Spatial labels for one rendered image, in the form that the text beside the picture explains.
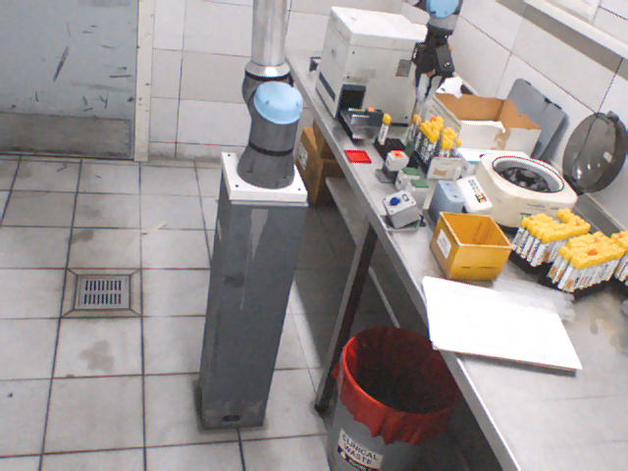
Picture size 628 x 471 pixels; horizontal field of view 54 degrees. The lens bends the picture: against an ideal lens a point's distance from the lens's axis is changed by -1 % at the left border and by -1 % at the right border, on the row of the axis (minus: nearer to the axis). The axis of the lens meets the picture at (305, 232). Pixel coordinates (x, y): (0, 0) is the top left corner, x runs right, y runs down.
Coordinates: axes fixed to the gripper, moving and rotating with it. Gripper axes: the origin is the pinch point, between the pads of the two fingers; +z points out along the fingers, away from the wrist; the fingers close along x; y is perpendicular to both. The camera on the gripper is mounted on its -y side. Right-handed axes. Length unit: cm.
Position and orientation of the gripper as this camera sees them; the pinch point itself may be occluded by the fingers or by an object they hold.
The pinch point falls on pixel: (423, 100)
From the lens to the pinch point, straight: 179.5
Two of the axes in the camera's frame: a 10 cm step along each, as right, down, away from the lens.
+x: -9.6, -0.1, -2.9
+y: -2.3, -5.7, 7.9
